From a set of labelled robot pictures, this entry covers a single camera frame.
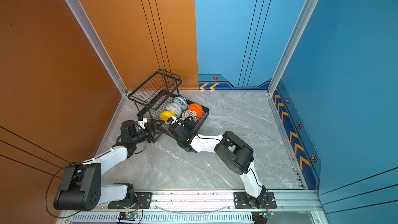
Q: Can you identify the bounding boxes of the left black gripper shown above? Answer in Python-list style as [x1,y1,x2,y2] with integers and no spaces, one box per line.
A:
[132,120,164,146]

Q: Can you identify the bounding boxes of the white red-dotted bowl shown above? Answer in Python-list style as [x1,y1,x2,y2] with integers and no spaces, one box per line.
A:
[181,110,199,123]

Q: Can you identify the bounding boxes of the yellow plastic bowl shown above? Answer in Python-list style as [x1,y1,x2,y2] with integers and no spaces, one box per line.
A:
[160,111,176,122]

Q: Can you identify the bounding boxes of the orange plastic bowl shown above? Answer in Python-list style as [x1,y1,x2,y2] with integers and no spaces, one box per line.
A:
[188,103,204,119]

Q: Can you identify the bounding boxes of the blue floral white bowl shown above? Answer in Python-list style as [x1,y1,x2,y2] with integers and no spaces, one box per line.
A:
[172,96,189,111]

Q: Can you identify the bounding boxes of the green patterned white bowl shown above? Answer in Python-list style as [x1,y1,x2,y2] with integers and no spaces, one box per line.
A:
[166,102,183,118]

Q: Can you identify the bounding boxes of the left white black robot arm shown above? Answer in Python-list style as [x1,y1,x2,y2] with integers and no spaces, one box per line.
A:
[53,118,157,211]

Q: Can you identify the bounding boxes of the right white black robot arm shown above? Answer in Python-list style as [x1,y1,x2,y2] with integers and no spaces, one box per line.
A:
[166,119,267,208]

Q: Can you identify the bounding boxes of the left green circuit board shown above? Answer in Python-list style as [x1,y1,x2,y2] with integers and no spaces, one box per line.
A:
[117,212,140,224]

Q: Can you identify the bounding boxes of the green circuit board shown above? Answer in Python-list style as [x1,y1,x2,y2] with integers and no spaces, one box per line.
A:
[259,209,274,219]
[117,212,140,224]

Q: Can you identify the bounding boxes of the right green circuit board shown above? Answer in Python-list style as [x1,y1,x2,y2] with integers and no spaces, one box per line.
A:
[259,209,274,219]

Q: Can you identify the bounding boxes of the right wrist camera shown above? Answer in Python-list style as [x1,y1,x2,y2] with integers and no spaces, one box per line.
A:
[166,116,179,126]

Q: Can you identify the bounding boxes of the black wire dish rack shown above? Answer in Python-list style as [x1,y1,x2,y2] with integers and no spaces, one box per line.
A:
[127,69,209,143]

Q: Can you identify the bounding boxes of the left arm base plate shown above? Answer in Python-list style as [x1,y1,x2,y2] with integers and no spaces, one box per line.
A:
[108,192,152,210]

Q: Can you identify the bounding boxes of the aluminium front rail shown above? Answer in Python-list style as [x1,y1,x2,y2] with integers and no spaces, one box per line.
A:
[57,189,329,224]

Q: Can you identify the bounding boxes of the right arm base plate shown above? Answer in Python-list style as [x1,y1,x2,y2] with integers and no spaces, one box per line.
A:
[233,192,277,209]

